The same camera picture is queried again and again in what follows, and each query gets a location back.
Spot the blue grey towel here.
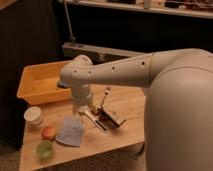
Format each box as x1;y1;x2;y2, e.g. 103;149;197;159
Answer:
56;116;84;147

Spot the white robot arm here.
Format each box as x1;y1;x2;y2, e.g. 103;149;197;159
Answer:
60;49;213;171

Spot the blue object in tray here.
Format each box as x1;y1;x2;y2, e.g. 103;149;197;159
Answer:
57;80;67;89

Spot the orange plastic tray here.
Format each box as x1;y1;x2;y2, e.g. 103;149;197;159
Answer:
17;61;71;105

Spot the wooden table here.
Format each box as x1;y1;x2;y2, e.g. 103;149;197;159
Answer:
19;86;145;171

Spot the red apple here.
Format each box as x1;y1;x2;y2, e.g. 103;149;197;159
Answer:
41;126;56;140

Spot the white paper cup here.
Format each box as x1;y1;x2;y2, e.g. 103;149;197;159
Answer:
24;106;43;125

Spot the upper shelf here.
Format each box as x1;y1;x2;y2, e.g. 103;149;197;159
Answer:
66;0;213;19

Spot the white handled brush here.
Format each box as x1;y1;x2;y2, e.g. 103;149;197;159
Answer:
83;108;107;132

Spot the grey bench rail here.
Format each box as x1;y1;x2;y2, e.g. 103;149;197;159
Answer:
62;42;142;63

